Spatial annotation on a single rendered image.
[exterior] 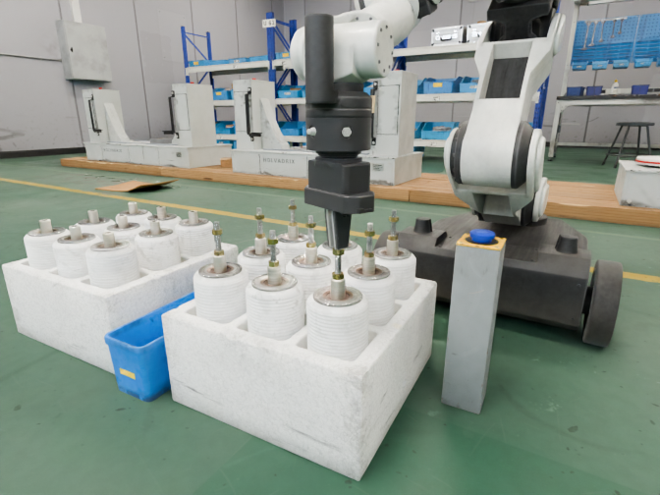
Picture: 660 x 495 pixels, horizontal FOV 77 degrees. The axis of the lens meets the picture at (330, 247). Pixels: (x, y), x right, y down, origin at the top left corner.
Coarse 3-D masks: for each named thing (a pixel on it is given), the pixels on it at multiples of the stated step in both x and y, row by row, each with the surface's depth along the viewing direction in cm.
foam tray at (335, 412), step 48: (432, 288) 85; (192, 336) 70; (240, 336) 66; (384, 336) 66; (192, 384) 74; (240, 384) 68; (288, 384) 62; (336, 384) 58; (384, 384) 65; (288, 432) 65; (336, 432) 60; (384, 432) 69
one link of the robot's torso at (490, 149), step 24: (552, 24) 92; (480, 48) 96; (504, 48) 95; (528, 48) 93; (552, 48) 92; (480, 72) 93; (504, 72) 96; (528, 72) 88; (480, 96) 92; (504, 96) 94; (528, 96) 92; (480, 120) 89; (504, 120) 87; (456, 144) 89; (480, 144) 87; (504, 144) 85; (528, 144) 84; (456, 168) 91; (480, 168) 88; (504, 168) 86
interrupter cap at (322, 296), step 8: (320, 288) 65; (328, 288) 66; (352, 288) 65; (320, 296) 62; (328, 296) 63; (352, 296) 63; (360, 296) 62; (328, 304) 60; (336, 304) 59; (344, 304) 60; (352, 304) 60
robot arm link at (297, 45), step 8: (336, 16) 57; (344, 16) 57; (352, 16) 57; (360, 16) 57; (368, 16) 56; (376, 16) 56; (296, 32) 52; (296, 40) 52; (296, 48) 52; (296, 56) 52; (296, 64) 53; (296, 72) 54; (304, 80) 55
